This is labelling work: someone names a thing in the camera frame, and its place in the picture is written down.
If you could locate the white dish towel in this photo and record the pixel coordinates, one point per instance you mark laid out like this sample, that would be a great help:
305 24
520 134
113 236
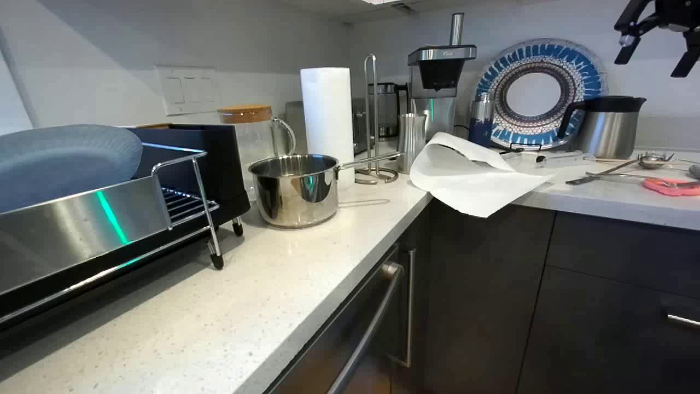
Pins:
467 181

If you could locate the small metal cup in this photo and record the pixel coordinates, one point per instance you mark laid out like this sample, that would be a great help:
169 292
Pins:
413 139

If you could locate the metal container with black rim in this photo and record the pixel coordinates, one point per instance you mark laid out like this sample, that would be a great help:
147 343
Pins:
608 134

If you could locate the white wall switch plate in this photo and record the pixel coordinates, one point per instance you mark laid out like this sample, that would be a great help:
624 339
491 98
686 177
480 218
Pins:
190 89

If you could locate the glass jar with wooden lid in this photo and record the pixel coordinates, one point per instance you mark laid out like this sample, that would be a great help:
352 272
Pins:
253 140

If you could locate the stainless steel pot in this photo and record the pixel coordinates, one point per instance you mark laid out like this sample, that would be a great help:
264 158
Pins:
296 197

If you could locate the small red lid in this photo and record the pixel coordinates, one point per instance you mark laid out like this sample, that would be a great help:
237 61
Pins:
670 187

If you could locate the black dish rack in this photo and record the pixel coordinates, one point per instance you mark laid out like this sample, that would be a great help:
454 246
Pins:
74 226

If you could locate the metal paper towel stand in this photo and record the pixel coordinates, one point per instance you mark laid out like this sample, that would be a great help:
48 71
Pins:
374 109

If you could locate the blue white decorative plate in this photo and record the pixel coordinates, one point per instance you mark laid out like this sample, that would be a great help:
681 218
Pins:
510 73

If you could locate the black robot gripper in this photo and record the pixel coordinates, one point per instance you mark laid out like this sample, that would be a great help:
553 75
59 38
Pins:
667 11

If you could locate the dark base cabinet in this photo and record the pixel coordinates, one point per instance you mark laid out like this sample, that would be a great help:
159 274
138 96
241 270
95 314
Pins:
554 306

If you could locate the metal spoon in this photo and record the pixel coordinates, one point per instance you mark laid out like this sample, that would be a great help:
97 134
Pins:
654 159

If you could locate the white paper towel roll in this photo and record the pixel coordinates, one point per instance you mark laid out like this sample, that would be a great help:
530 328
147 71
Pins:
328 109

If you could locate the black utensil holder box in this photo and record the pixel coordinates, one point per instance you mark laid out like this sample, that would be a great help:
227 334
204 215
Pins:
222 170

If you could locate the silver black coffee maker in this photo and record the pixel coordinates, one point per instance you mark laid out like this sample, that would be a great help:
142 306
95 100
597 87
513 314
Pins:
441 73

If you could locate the stainless dishwasher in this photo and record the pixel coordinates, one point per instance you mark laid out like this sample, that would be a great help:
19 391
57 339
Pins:
351 334

